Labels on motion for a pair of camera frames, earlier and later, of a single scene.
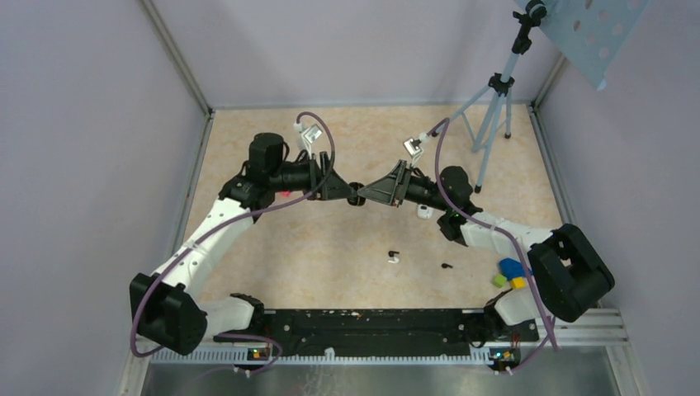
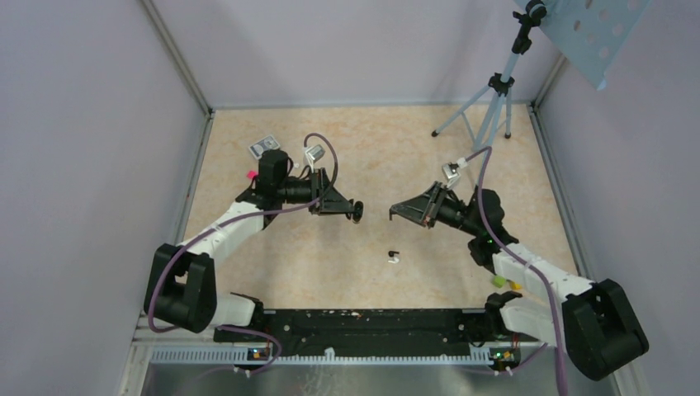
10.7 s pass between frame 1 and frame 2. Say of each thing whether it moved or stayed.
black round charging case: moved
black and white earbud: stayed
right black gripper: moved
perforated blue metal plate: stayed
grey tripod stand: stayed
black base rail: stayed
